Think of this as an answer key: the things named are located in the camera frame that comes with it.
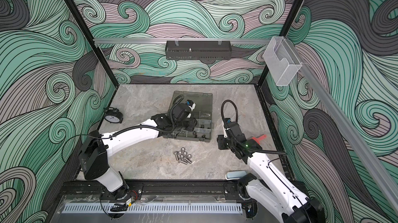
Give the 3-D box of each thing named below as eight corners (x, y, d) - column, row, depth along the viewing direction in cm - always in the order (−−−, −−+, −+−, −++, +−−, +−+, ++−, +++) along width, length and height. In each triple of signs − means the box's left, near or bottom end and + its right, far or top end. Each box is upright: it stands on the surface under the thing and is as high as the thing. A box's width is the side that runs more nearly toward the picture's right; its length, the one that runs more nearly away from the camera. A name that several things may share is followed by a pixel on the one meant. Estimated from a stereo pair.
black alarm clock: (109, 123, 100) (101, 113, 92) (112, 116, 104) (104, 107, 95) (122, 123, 100) (115, 113, 92) (125, 116, 104) (118, 107, 95)
